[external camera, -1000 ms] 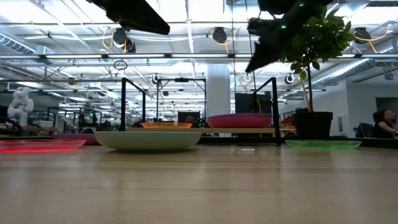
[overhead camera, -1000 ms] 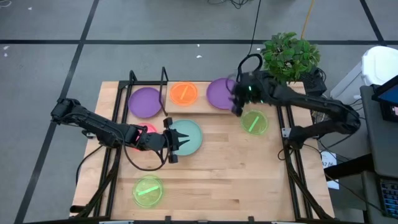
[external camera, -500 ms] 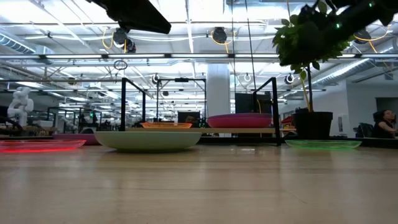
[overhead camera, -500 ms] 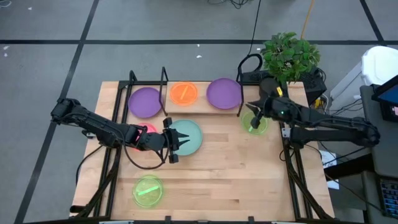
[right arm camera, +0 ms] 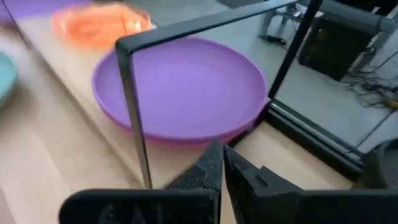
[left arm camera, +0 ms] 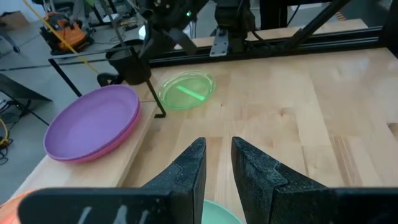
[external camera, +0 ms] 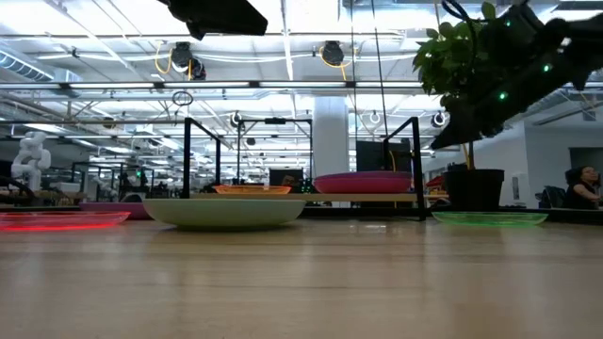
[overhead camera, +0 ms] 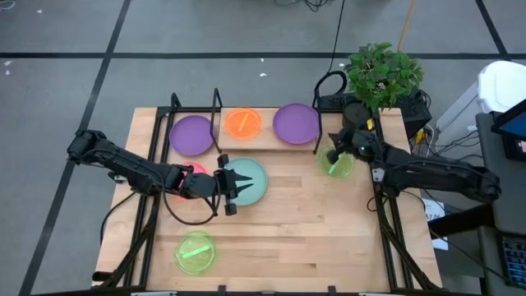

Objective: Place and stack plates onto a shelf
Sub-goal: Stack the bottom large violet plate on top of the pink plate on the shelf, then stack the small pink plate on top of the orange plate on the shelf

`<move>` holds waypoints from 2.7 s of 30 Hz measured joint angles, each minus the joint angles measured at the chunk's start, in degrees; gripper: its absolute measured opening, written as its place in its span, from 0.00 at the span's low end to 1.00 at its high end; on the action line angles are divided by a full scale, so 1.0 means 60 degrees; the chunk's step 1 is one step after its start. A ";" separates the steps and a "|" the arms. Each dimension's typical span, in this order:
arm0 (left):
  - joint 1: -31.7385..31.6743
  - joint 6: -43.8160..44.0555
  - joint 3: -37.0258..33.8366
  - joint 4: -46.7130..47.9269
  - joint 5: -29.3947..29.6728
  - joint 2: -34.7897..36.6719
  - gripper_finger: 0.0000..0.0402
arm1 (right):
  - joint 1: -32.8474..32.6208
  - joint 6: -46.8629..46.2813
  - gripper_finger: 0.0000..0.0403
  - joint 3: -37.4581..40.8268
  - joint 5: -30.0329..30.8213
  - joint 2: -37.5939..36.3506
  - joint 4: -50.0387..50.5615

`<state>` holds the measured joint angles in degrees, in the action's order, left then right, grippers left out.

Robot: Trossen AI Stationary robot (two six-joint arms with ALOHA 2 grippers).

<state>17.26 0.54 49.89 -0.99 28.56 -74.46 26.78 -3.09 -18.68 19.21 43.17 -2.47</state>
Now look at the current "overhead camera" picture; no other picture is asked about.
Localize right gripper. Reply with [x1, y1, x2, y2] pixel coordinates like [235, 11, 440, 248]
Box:
[327, 127, 385, 165]

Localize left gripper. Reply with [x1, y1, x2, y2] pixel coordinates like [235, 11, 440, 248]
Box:
[182, 154, 254, 217]

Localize teal plastic plate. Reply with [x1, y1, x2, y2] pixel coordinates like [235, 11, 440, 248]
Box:
[224, 157, 270, 207]

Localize green translucent plate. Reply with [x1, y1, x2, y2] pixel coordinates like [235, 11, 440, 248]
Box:
[318, 146, 355, 179]
[174, 230, 218, 275]

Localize purple plastic plate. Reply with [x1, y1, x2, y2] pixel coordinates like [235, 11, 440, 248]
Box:
[168, 114, 217, 158]
[272, 102, 321, 146]

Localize red translucent plate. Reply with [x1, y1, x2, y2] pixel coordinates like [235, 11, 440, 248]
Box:
[178, 162, 209, 201]

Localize orange translucent plate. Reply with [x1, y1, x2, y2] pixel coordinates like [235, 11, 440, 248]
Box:
[224, 107, 263, 141]

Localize wooden shelf black legs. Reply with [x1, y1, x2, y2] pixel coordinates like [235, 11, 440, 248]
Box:
[208, 87, 325, 155]

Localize black plant pot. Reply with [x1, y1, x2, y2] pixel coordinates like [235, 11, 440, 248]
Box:
[342, 101, 373, 132]

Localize green leafy plant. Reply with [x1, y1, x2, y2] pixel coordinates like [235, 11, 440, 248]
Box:
[344, 41, 425, 111]

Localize black computer box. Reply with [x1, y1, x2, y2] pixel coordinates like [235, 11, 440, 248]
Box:
[318, 88, 433, 139]

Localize white paper sheet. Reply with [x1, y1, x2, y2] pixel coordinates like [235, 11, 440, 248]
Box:
[422, 198, 450, 252]

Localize black desk beam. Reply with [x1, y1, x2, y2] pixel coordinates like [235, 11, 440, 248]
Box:
[427, 203, 494, 239]

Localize white plastic bin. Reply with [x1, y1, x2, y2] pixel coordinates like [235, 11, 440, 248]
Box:
[476, 60, 526, 114]

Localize black tablet screen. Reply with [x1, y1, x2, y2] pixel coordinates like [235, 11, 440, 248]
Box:
[491, 98, 526, 162]

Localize grey desk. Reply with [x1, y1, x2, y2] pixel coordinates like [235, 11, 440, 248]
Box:
[476, 111, 526, 296]

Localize dark keyboard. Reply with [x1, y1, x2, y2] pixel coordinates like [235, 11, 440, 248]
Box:
[499, 236, 526, 289]

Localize black metal table frame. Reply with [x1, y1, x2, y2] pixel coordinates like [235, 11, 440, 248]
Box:
[92, 92, 443, 296]

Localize black floor cable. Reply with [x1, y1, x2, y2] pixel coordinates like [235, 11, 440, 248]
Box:
[314, 0, 348, 109]

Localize yellow cable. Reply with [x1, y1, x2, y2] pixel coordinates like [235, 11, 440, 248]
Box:
[396, 0, 418, 53]

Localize black arm base cable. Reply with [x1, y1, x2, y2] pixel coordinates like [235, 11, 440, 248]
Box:
[99, 191, 139, 247]

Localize black cable bundle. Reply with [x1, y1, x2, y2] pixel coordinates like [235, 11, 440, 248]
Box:
[274, 0, 334, 12]

